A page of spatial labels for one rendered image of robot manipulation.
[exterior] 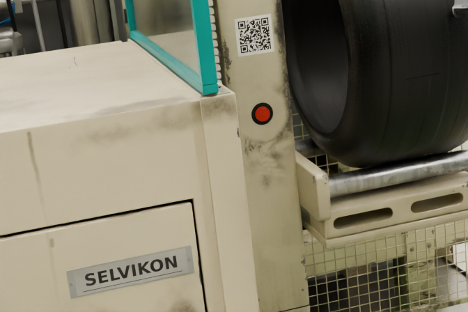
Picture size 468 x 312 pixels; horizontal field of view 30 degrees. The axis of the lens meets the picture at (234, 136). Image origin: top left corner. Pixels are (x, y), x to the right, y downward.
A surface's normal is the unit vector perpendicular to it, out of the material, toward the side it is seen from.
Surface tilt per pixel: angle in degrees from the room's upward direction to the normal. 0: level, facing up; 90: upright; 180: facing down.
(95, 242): 90
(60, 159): 90
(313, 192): 90
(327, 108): 42
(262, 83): 90
